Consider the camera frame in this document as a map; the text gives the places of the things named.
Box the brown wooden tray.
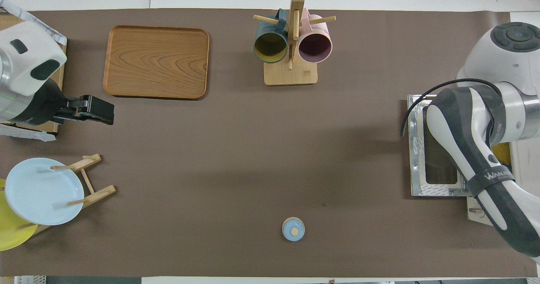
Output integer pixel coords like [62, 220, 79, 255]
[103, 25, 210, 100]

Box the light blue plate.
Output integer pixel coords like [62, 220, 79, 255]
[4, 157, 85, 226]

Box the wooden plate rack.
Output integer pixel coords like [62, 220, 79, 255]
[17, 154, 116, 236]

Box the yellow plate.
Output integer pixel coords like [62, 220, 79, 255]
[0, 179, 38, 252]

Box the metal base plate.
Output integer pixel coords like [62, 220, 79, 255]
[407, 94, 471, 197]

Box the yellow corn cob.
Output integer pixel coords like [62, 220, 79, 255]
[493, 143, 512, 166]

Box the dark blue mug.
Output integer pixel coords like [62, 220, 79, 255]
[253, 9, 289, 64]

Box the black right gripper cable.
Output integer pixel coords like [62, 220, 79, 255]
[401, 78, 503, 137]

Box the brown table mat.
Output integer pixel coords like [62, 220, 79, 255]
[0, 8, 540, 278]

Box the pink mug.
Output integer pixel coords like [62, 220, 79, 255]
[298, 9, 333, 64]

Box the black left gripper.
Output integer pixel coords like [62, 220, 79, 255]
[19, 79, 115, 126]

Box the wooden mug tree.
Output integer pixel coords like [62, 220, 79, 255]
[253, 0, 337, 86]

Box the small blue call bell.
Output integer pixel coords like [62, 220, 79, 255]
[282, 217, 305, 242]

